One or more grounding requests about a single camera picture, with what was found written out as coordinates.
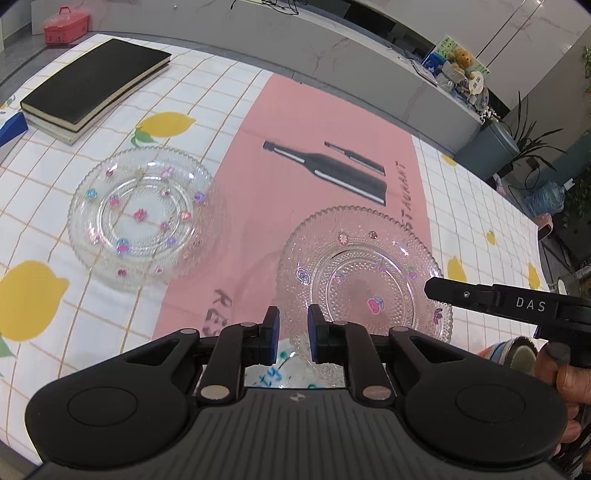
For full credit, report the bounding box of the clear glass plate cherry print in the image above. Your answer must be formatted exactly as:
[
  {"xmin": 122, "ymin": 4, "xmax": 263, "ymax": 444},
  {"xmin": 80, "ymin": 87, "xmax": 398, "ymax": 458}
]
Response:
[{"xmin": 276, "ymin": 205, "xmax": 454, "ymax": 386}]

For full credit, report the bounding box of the green ceramic bowl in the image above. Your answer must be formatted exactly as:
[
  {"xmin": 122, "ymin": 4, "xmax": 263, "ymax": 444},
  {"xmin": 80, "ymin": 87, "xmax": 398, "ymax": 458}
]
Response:
[{"xmin": 510, "ymin": 344, "xmax": 539, "ymax": 371}]

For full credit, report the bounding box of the person's right hand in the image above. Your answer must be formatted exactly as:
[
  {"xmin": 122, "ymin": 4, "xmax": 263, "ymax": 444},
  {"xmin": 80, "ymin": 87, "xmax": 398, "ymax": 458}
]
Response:
[{"xmin": 531, "ymin": 351, "xmax": 591, "ymax": 457}]

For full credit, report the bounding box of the lemon printed tablecloth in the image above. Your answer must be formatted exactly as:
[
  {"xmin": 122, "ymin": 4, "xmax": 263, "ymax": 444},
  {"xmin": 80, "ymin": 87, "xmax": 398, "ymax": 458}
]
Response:
[{"xmin": 0, "ymin": 32, "xmax": 555, "ymax": 462}]

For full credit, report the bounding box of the pink placemat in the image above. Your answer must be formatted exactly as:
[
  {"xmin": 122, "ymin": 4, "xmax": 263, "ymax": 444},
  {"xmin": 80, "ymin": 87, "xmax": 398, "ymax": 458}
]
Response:
[{"xmin": 152, "ymin": 74, "xmax": 435, "ymax": 342}]

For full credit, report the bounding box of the blue and white box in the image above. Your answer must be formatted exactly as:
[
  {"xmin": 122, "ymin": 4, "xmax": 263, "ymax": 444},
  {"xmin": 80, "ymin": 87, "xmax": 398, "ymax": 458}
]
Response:
[{"xmin": 0, "ymin": 112, "xmax": 28, "ymax": 160}]

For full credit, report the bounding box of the tall potted plant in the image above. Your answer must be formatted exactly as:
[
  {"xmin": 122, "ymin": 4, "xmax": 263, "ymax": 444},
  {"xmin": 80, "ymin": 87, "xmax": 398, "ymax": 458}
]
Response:
[{"xmin": 496, "ymin": 90, "xmax": 568, "ymax": 204}]

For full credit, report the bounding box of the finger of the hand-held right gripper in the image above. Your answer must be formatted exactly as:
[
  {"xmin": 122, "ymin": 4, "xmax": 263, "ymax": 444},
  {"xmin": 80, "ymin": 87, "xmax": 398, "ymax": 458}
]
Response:
[{"xmin": 424, "ymin": 276, "xmax": 561, "ymax": 324}]

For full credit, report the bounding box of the black notebook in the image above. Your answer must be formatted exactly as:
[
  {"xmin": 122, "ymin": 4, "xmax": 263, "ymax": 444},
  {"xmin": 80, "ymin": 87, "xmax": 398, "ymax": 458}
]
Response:
[
  {"xmin": 25, "ymin": 62, "xmax": 171, "ymax": 147},
  {"xmin": 21, "ymin": 38, "xmax": 172, "ymax": 126}
]

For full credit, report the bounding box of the pink storage box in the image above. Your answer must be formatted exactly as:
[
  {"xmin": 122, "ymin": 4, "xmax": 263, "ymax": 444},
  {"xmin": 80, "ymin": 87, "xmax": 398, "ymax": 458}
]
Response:
[{"xmin": 44, "ymin": 6, "xmax": 90, "ymax": 45}]

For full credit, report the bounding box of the blue water bottle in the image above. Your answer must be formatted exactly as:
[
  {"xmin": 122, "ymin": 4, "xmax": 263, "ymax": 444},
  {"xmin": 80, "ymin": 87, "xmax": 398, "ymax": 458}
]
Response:
[{"xmin": 524, "ymin": 181, "xmax": 566, "ymax": 217}]

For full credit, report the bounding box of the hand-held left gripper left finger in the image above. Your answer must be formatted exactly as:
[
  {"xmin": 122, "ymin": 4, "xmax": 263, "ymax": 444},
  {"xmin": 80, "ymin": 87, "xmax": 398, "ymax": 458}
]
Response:
[{"xmin": 124, "ymin": 307, "xmax": 281, "ymax": 400}]

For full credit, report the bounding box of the clear glass plate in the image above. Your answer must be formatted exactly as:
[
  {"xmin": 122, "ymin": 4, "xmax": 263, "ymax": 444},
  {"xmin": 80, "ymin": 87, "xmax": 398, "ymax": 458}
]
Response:
[{"xmin": 245, "ymin": 339, "xmax": 347, "ymax": 391}]

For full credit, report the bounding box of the clear glass plate flower print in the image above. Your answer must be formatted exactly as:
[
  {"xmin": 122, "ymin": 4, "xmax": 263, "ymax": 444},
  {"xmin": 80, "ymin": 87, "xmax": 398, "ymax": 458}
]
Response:
[{"xmin": 68, "ymin": 148, "xmax": 227, "ymax": 291}]

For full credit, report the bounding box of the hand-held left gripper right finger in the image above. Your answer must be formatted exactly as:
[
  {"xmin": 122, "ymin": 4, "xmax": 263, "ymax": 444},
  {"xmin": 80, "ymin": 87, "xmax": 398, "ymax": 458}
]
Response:
[{"xmin": 308, "ymin": 305, "xmax": 467, "ymax": 401}]

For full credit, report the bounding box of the grey trash bin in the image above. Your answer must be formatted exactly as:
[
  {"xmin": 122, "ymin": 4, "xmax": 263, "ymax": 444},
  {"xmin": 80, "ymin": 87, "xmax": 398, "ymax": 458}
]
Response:
[{"xmin": 455, "ymin": 121, "xmax": 520, "ymax": 181}]

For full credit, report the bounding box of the blue steel bowl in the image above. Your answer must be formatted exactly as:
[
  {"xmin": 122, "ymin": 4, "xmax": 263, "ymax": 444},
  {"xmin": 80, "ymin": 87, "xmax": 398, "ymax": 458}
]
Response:
[{"xmin": 487, "ymin": 336, "xmax": 539, "ymax": 370}]

